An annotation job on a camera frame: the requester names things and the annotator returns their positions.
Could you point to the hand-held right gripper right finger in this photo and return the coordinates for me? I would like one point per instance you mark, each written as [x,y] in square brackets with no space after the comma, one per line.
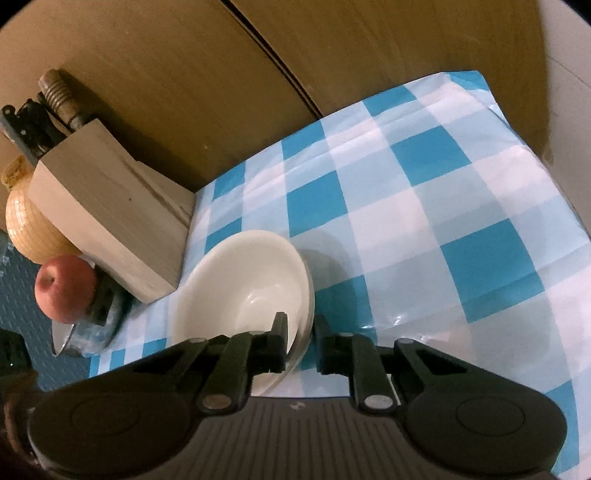
[323,348]

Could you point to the red apple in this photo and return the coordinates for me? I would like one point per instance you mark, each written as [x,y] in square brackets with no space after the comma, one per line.
[64,288]

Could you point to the metal pot with lid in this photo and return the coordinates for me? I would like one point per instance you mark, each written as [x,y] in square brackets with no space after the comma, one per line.
[78,339]

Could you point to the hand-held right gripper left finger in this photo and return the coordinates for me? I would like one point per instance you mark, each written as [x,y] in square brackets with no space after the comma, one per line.
[279,344]

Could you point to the brown wooden cabinet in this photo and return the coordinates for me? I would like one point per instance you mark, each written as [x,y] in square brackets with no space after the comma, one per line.
[184,69]

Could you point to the wooden knife block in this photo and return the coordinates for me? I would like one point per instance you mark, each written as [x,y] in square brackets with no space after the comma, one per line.
[106,207]

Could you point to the yellow pomelo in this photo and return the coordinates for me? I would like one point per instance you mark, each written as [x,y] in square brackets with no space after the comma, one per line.
[32,230]

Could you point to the blue checked tablecloth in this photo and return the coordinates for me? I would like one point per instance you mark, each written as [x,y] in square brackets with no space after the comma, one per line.
[415,207]

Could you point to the white bowl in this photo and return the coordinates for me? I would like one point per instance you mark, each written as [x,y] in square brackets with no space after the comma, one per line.
[312,300]
[240,281]
[306,295]

